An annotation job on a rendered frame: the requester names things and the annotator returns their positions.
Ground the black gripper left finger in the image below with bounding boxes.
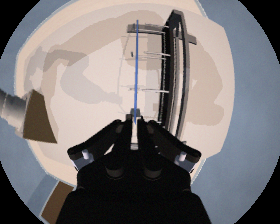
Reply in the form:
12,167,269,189
67,108,134,177

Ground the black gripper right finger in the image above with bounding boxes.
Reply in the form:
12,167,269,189
136,108,202,178

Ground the black patch panel rack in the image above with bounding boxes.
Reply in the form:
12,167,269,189
137,9,197,140

